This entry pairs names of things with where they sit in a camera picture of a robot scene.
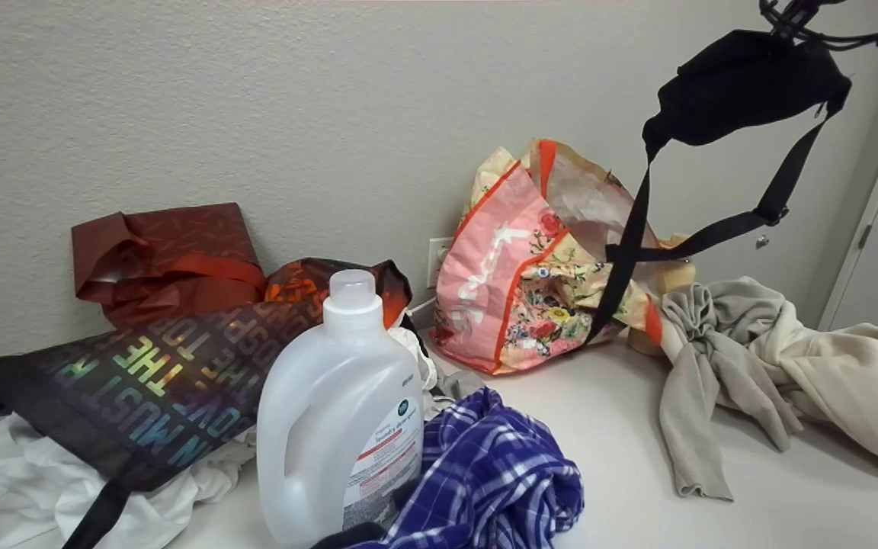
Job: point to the pink floral shopping bag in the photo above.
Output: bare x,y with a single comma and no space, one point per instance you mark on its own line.
505,276

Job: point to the orange brown patterned bag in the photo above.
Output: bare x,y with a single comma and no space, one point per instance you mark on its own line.
302,284

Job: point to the dark red tote bag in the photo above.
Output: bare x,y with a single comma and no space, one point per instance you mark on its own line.
175,259

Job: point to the black tote bag rainbow text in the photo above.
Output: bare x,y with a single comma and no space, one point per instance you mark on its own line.
152,398

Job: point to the blue plaid shirt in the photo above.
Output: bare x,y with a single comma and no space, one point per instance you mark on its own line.
488,477

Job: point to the white plastic detergent jug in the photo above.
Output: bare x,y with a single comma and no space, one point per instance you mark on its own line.
333,428

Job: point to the dark grey cloth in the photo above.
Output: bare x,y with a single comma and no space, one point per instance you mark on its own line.
351,535

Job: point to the large white cloth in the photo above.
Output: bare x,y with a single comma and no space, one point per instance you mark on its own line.
22,489

